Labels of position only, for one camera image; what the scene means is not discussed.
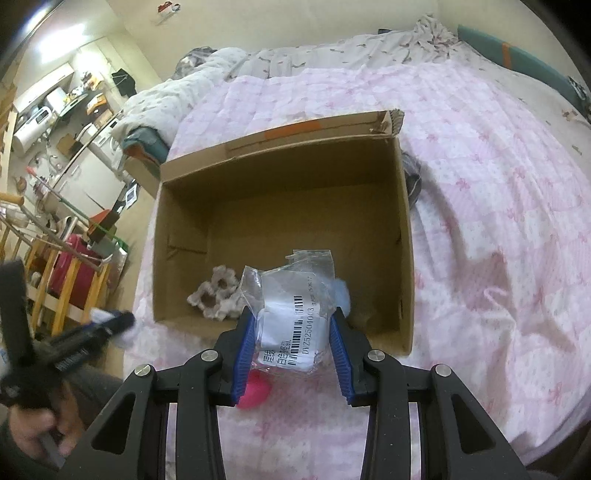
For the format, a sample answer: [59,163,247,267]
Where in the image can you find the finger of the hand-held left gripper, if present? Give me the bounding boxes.
[44,311,136,376]

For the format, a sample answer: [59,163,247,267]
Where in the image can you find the clear packet with white cloth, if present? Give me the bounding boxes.
[240,249,335,374]

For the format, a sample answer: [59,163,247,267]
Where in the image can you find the brown cardboard box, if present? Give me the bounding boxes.
[151,109,414,358]

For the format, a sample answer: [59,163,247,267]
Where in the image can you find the person's left hand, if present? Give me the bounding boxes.
[7,382,89,468]

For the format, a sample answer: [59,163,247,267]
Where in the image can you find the wooden rack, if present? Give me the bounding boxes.
[0,194,114,335]

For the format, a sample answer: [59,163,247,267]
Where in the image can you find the pink printed blanket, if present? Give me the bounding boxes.
[122,58,591,472]

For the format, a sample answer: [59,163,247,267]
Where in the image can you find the white water heater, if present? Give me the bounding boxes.
[11,117,49,153]

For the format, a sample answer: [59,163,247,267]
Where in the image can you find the green handled broom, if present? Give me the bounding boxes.
[28,168,132,252]

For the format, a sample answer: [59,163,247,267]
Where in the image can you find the beige lace scrunchie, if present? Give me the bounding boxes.
[210,265,241,296]
[186,284,221,317]
[211,295,250,323]

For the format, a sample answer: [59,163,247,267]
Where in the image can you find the white sock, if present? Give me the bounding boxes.
[90,308,139,349]

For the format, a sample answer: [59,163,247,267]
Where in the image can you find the pink soft toy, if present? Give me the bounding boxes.
[238,371,271,411]

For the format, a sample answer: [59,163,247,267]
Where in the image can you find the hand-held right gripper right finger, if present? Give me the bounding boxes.
[329,308,532,480]

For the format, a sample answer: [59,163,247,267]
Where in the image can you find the teal bolster with orange band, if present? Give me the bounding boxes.
[457,24,580,104]

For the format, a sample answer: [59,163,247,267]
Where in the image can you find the hanging dark garment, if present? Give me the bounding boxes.
[111,69,137,97]

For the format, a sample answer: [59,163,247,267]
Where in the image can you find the white washing machine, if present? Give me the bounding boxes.
[88,122,125,174]

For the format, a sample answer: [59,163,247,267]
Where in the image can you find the dark grey cloth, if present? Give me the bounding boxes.
[401,150,423,206]

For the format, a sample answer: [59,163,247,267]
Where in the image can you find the red suitcase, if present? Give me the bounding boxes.
[48,233,105,310]

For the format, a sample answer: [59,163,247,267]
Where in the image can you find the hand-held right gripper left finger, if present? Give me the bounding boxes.
[58,307,257,480]

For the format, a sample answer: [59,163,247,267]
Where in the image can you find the white kitchen counter cabinet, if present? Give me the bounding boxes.
[44,134,127,217]

